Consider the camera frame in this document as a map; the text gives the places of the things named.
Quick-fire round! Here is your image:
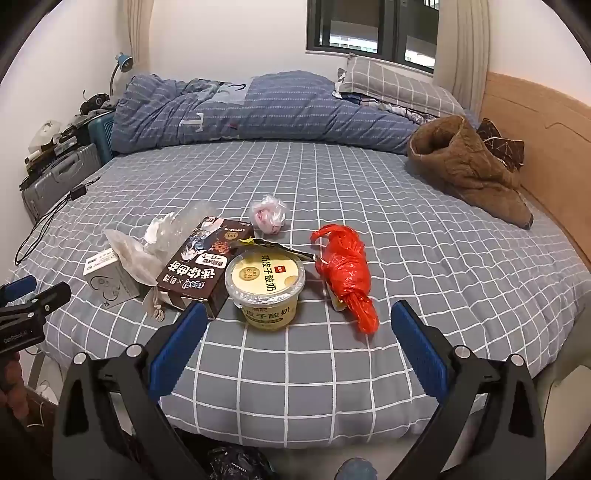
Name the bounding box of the grey checked pillow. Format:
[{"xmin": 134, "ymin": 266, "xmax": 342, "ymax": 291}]
[{"xmin": 335, "ymin": 55, "xmax": 467, "ymax": 118}]

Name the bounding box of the grey suitcase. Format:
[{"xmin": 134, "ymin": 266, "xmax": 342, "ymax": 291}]
[{"xmin": 21, "ymin": 143, "xmax": 102, "ymax": 222}]

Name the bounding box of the dark brown patterned garment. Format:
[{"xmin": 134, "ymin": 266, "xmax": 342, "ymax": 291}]
[{"xmin": 475, "ymin": 119, "xmax": 526, "ymax": 172}]

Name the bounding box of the blue desk lamp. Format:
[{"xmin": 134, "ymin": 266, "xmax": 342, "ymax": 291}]
[{"xmin": 109, "ymin": 52, "xmax": 134, "ymax": 97}]

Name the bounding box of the teal suitcase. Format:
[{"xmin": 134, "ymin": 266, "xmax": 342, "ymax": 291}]
[{"xmin": 89, "ymin": 111, "xmax": 116, "ymax": 162}]

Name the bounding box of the cream curtain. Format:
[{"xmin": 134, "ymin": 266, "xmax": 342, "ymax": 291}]
[
  {"xmin": 127, "ymin": 0, "xmax": 155, "ymax": 77},
  {"xmin": 433, "ymin": 0, "xmax": 491, "ymax": 116}
]

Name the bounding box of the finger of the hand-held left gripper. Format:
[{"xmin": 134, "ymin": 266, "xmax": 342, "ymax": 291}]
[
  {"xmin": 0, "ymin": 275, "xmax": 38, "ymax": 303},
  {"xmin": 0, "ymin": 282, "xmax": 72, "ymax": 321}
]

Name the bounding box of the blue striped quilt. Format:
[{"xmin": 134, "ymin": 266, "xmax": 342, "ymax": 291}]
[{"xmin": 111, "ymin": 70, "xmax": 478, "ymax": 155}]

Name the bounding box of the brown snack box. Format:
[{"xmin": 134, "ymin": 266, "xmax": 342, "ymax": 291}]
[{"xmin": 157, "ymin": 217, "xmax": 256, "ymax": 320}]

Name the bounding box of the red plastic bag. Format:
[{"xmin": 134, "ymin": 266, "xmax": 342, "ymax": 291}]
[{"xmin": 310, "ymin": 224, "xmax": 379, "ymax": 334}]

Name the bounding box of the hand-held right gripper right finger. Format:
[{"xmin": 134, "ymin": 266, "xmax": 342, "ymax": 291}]
[{"xmin": 390, "ymin": 300, "xmax": 548, "ymax": 480}]

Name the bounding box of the clear bubble wrap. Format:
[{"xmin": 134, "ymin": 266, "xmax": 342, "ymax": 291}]
[{"xmin": 159, "ymin": 200, "xmax": 218, "ymax": 259}]

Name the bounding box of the person's left hand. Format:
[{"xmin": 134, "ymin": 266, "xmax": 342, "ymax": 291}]
[{"xmin": 0, "ymin": 353, "xmax": 28, "ymax": 418}]

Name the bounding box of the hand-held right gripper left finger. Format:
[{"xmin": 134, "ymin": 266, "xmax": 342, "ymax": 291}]
[{"xmin": 53, "ymin": 302, "xmax": 208, "ymax": 480}]

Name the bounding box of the brown padded jacket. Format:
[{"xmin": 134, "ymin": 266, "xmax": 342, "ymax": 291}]
[{"xmin": 406, "ymin": 115, "xmax": 535, "ymax": 230}]

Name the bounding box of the dark framed window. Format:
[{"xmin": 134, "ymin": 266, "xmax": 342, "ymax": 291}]
[{"xmin": 305, "ymin": 0, "xmax": 441, "ymax": 75}]

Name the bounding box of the clear plastic wrap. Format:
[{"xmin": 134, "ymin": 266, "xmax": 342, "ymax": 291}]
[{"xmin": 250, "ymin": 195, "xmax": 289, "ymax": 236}]

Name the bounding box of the translucent white pouch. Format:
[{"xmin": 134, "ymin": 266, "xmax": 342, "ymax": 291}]
[{"xmin": 104, "ymin": 228, "xmax": 171, "ymax": 321}]

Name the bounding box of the yellow yogurt cup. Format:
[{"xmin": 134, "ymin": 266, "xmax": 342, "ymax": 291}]
[{"xmin": 225, "ymin": 251, "xmax": 306, "ymax": 330}]

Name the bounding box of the small white box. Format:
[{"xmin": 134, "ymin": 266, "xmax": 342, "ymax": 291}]
[{"xmin": 84, "ymin": 248, "xmax": 140, "ymax": 311}]

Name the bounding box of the wooden headboard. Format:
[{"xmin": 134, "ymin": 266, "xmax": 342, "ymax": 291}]
[{"xmin": 478, "ymin": 71, "xmax": 591, "ymax": 268}]

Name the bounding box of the yellow foil wrapper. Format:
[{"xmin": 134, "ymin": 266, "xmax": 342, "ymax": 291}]
[{"xmin": 238, "ymin": 237, "xmax": 319, "ymax": 264}]

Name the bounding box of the black trash bin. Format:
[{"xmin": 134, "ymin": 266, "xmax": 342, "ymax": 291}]
[{"xmin": 205, "ymin": 445, "xmax": 278, "ymax": 480}]

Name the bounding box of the black bag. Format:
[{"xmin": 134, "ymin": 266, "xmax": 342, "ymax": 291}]
[{"xmin": 79, "ymin": 92, "xmax": 112, "ymax": 116}]

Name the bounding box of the black charger cable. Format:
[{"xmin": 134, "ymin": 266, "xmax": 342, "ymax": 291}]
[{"xmin": 14, "ymin": 178, "xmax": 100, "ymax": 266}]

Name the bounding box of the white round appliance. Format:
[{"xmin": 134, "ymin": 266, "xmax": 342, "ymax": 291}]
[{"xmin": 28, "ymin": 120, "xmax": 63, "ymax": 155}]

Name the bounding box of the blue slipper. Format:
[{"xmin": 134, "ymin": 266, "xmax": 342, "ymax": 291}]
[{"xmin": 337, "ymin": 457, "xmax": 377, "ymax": 480}]

